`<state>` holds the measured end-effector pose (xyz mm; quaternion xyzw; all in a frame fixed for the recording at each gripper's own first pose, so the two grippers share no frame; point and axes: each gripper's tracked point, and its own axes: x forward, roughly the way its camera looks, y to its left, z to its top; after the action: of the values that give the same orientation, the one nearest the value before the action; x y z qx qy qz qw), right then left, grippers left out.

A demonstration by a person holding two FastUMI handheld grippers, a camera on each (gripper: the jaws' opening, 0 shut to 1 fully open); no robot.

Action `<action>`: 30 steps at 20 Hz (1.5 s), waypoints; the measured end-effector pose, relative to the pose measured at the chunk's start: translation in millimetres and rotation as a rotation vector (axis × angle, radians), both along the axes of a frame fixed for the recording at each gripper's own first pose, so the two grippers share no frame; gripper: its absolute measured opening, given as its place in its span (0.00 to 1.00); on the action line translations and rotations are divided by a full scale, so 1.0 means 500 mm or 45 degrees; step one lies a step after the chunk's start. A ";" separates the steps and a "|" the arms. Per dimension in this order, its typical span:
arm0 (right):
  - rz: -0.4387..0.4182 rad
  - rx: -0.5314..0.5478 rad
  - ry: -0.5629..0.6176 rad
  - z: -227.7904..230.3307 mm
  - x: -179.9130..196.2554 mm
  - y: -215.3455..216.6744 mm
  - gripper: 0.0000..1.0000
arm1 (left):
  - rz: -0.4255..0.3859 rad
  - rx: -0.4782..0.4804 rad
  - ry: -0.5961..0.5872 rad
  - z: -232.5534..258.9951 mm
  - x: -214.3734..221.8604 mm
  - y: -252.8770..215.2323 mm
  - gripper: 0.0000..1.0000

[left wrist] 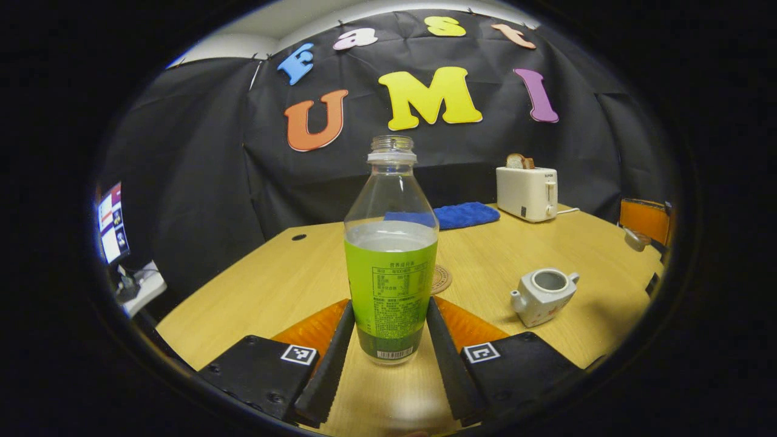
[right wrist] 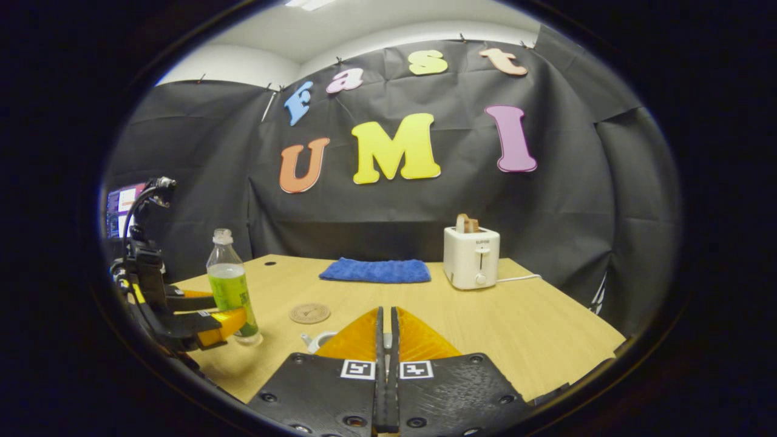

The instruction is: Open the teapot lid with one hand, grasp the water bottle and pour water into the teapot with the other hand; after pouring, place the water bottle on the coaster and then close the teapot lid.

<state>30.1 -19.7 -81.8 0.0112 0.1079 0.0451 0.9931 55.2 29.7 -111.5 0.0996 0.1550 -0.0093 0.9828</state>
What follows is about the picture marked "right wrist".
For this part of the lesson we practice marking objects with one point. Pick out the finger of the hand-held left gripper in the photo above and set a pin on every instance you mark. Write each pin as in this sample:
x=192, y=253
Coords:
x=188, y=302
x=194, y=331

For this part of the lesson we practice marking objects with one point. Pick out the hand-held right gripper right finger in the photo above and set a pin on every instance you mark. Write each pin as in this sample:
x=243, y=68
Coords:
x=455, y=388

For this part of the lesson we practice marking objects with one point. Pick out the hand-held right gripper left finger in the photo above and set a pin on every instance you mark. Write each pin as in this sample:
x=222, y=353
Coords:
x=322, y=388

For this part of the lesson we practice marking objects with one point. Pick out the green label water bottle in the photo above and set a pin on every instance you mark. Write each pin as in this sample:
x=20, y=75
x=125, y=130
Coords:
x=230, y=291

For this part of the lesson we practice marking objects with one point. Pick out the white ceramic teacup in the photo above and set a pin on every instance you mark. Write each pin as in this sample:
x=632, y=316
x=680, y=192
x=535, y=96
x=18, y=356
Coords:
x=317, y=342

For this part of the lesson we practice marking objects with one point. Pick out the round woven coaster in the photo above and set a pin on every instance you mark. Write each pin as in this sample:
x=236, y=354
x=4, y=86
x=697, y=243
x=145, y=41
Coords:
x=309, y=313

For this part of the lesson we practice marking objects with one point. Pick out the computer monitor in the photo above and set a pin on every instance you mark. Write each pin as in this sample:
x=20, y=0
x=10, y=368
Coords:
x=121, y=209

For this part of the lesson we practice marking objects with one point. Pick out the white toaster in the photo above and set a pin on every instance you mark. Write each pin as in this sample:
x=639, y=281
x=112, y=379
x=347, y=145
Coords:
x=470, y=261

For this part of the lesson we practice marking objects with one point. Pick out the blue towel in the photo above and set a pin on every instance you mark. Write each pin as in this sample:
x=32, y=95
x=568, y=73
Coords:
x=376, y=271

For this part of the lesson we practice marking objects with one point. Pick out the bread slice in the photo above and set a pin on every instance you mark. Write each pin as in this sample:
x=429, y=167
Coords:
x=466, y=223

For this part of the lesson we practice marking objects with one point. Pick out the black backdrop cloth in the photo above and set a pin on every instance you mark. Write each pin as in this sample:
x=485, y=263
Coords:
x=394, y=212

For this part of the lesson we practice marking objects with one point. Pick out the ceiling light panel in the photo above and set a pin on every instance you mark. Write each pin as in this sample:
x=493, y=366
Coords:
x=309, y=3

